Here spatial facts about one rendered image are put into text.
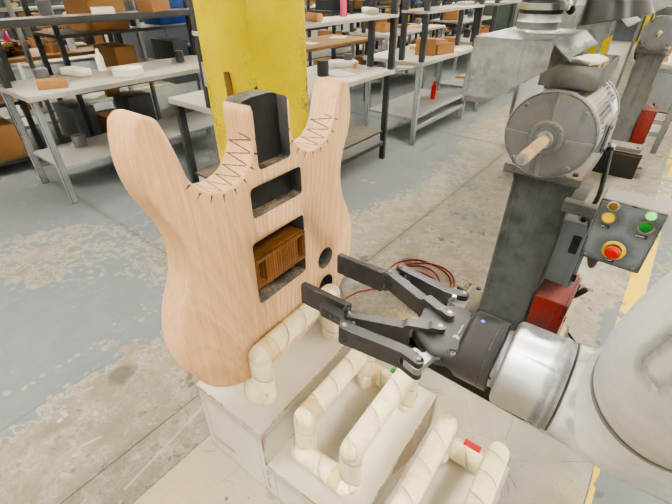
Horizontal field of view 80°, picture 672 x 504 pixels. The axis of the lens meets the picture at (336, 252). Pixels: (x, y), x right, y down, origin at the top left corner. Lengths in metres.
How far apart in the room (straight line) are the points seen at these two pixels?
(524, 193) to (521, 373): 1.24
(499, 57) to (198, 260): 0.83
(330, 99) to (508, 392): 0.42
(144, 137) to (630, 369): 0.39
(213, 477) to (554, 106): 1.22
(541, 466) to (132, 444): 1.64
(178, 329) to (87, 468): 1.62
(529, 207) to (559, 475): 0.99
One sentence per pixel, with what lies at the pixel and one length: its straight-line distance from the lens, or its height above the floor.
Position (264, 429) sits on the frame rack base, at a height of 1.10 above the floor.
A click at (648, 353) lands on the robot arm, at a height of 1.47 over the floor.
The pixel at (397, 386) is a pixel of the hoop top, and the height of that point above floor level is 1.13.
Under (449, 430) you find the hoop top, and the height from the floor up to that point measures 1.05.
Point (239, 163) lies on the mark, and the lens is 0.49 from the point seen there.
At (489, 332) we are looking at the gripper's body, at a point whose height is 1.35.
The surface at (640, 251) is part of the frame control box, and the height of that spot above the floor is 1.00.
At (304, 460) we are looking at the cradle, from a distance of 0.67.
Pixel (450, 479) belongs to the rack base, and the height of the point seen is 0.94.
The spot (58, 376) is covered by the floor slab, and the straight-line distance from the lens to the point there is 2.50.
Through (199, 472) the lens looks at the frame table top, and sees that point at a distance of 0.83.
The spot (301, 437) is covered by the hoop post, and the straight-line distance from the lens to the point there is 0.64.
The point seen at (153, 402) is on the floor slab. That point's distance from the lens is 2.17.
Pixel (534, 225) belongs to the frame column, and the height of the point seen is 0.89.
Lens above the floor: 1.64
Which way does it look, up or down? 34 degrees down
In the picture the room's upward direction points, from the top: straight up
